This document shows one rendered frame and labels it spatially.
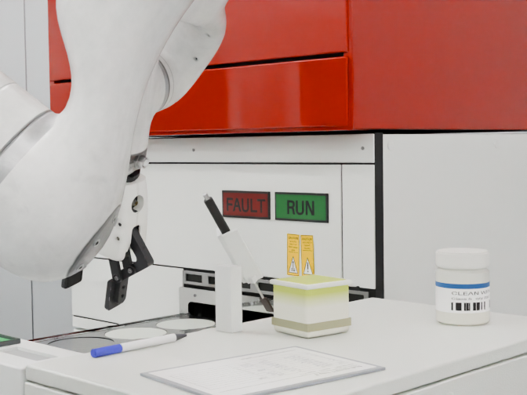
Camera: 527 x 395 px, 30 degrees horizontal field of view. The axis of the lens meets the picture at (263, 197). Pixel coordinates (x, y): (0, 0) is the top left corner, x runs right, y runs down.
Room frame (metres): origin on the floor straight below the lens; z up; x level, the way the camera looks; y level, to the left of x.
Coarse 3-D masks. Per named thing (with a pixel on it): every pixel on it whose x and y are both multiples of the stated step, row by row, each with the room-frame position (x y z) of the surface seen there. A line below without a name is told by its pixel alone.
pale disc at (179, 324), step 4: (172, 320) 1.71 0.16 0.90; (176, 320) 1.71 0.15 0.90; (180, 320) 1.71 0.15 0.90; (184, 320) 1.70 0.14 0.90; (188, 320) 1.70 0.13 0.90; (192, 320) 1.70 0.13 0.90; (196, 320) 1.70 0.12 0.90; (200, 320) 1.70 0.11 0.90; (204, 320) 1.70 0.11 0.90; (208, 320) 1.70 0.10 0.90; (160, 324) 1.66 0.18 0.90; (164, 324) 1.66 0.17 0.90; (168, 324) 1.66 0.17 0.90; (172, 324) 1.66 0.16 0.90; (176, 324) 1.66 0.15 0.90; (180, 324) 1.66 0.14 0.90; (184, 324) 1.66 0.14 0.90; (188, 324) 1.66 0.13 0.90; (192, 324) 1.66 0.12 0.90; (196, 324) 1.66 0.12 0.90; (200, 324) 1.66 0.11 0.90; (204, 324) 1.66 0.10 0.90; (208, 324) 1.66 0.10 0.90; (212, 324) 1.66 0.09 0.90; (172, 328) 1.62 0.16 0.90; (176, 328) 1.62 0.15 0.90; (180, 328) 1.62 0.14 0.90; (184, 328) 1.62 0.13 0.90; (188, 328) 1.62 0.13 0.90; (192, 328) 1.62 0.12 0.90
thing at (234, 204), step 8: (224, 200) 1.75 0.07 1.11; (232, 200) 1.73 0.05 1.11; (240, 200) 1.72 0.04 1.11; (248, 200) 1.71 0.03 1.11; (256, 200) 1.69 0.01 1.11; (264, 200) 1.68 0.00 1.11; (224, 208) 1.75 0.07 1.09; (232, 208) 1.73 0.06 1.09; (240, 208) 1.72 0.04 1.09; (248, 208) 1.71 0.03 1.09; (256, 208) 1.69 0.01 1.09; (264, 208) 1.68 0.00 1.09; (264, 216) 1.68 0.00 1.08
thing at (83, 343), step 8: (160, 320) 1.71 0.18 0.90; (168, 320) 1.71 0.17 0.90; (112, 328) 1.63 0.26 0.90; (120, 328) 1.63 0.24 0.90; (160, 328) 1.63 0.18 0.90; (168, 328) 1.62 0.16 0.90; (200, 328) 1.62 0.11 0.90; (72, 336) 1.57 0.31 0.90; (80, 336) 1.57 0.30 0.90; (88, 336) 1.56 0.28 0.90; (96, 336) 1.56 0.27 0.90; (104, 336) 1.56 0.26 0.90; (48, 344) 1.51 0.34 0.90; (56, 344) 1.51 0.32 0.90; (64, 344) 1.51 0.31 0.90; (72, 344) 1.51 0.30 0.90; (80, 344) 1.51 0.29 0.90; (88, 344) 1.51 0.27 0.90; (96, 344) 1.51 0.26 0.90; (104, 344) 1.50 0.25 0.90; (112, 344) 1.50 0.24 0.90; (80, 352) 1.44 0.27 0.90; (88, 352) 1.44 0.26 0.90
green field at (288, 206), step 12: (276, 204) 1.66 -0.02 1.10; (288, 204) 1.64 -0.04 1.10; (300, 204) 1.62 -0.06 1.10; (312, 204) 1.60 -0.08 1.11; (324, 204) 1.59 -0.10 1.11; (276, 216) 1.66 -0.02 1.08; (288, 216) 1.64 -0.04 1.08; (300, 216) 1.62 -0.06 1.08; (312, 216) 1.60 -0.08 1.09; (324, 216) 1.59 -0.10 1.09
